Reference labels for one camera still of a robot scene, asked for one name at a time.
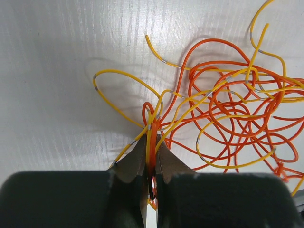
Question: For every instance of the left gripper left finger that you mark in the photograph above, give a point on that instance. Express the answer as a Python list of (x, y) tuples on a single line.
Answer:
[(114, 198)]

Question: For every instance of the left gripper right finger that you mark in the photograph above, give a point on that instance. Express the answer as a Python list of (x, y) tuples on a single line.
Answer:
[(187, 199)]

